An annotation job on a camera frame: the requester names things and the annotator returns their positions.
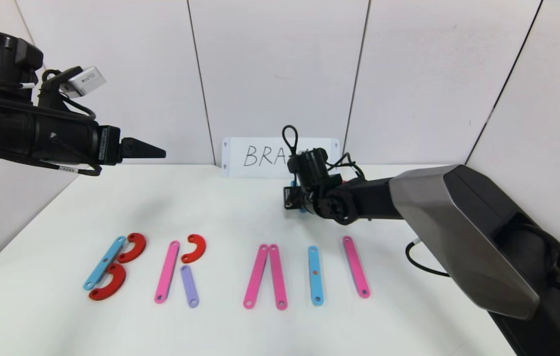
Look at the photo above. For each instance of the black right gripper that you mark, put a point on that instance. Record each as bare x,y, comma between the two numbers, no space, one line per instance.
289,197

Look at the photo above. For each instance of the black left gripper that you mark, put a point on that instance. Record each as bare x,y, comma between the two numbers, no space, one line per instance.
107,144

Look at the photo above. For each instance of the short blue bar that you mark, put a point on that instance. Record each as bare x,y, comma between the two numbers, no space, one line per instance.
303,210

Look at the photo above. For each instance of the pink bar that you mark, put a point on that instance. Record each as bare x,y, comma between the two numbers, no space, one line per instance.
167,272
256,277
356,267
278,277

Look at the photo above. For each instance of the red C-shaped piece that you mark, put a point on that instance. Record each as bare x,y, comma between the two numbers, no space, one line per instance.
137,247
199,247
116,284

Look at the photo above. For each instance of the short purple bar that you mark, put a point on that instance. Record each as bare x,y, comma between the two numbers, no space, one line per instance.
190,289

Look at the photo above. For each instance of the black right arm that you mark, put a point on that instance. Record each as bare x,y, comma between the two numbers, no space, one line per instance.
457,222

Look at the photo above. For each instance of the white BRAIN sign card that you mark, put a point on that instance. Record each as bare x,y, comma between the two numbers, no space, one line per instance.
233,170

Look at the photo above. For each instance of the blue bar with orange hole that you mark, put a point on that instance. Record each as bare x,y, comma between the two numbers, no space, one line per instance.
315,284

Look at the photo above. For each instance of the long blue bar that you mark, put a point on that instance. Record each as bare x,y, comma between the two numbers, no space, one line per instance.
104,263

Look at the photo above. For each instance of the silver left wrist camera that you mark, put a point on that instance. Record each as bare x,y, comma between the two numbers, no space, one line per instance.
86,80

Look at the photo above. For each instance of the black left camera bracket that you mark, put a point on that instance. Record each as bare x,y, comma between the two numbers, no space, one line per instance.
51,98

